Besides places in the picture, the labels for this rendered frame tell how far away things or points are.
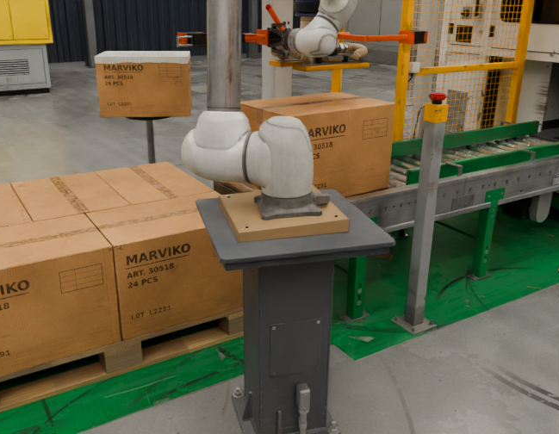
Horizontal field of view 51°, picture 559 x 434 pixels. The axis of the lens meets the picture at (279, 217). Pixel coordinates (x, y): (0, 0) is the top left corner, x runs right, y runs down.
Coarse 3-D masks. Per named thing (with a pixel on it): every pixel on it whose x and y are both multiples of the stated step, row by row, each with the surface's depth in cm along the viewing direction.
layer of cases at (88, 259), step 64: (0, 192) 264; (64, 192) 265; (128, 192) 266; (192, 192) 267; (0, 256) 199; (64, 256) 200; (128, 256) 213; (192, 256) 228; (0, 320) 196; (64, 320) 208; (128, 320) 221; (192, 320) 237
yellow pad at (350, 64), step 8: (344, 56) 249; (304, 64) 240; (312, 64) 240; (320, 64) 241; (328, 64) 242; (336, 64) 244; (344, 64) 246; (352, 64) 247; (360, 64) 250; (368, 64) 252
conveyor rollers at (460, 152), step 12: (480, 144) 361; (492, 144) 363; (504, 144) 365; (516, 144) 368; (528, 144) 362; (540, 144) 364; (408, 156) 337; (420, 156) 331; (444, 156) 337; (456, 156) 332; (468, 156) 335; (396, 168) 309; (408, 168) 313; (396, 180) 286
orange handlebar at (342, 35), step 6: (246, 36) 230; (252, 36) 231; (258, 36) 232; (264, 36) 234; (342, 36) 243; (348, 36) 240; (354, 36) 237; (360, 36) 234; (366, 36) 233; (372, 36) 233; (378, 36) 234; (384, 36) 236; (390, 36) 238; (396, 36) 239; (402, 36) 241; (180, 42) 218
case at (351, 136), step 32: (288, 96) 275; (320, 96) 276; (352, 96) 277; (256, 128) 250; (320, 128) 241; (352, 128) 251; (384, 128) 263; (320, 160) 246; (352, 160) 257; (384, 160) 269; (352, 192) 263
